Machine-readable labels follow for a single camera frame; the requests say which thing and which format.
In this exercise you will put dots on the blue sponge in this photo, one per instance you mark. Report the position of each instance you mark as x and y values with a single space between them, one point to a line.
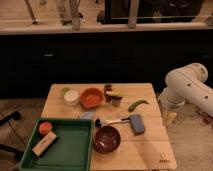
137 124

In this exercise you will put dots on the dark red bowl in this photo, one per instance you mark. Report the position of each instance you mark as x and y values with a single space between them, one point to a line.
106 139

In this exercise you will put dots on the dark brown can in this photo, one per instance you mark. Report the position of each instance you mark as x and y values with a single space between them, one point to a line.
107 87

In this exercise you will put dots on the yellow banana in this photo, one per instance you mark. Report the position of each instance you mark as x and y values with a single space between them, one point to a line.
114 94

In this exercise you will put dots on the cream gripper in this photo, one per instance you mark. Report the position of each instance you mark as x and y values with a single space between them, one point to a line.
168 117

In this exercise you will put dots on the green pepper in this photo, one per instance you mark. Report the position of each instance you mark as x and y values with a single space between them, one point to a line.
135 104

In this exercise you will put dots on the small grey cup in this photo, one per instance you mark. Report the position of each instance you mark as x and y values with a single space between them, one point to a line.
116 101

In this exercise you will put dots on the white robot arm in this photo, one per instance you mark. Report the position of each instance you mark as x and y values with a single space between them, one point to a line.
185 84

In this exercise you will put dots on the white round container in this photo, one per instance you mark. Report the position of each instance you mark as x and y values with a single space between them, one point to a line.
72 97

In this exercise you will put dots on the black stand leg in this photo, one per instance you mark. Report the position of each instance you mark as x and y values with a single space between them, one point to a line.
15 115

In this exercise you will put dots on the wooden block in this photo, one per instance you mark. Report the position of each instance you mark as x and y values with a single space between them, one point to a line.
44 143

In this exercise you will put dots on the light blue cloth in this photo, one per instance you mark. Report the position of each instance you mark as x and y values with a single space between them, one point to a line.
87 115

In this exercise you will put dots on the orange ball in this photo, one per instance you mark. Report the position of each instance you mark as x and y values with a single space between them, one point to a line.
45 128

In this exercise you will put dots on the green lid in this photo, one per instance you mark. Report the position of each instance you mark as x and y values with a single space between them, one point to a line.
63 91

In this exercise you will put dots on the orange bowl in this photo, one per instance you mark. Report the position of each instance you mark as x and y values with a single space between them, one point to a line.
91 97

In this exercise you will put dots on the green plastic tray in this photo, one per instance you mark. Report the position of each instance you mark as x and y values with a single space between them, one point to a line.
70 151

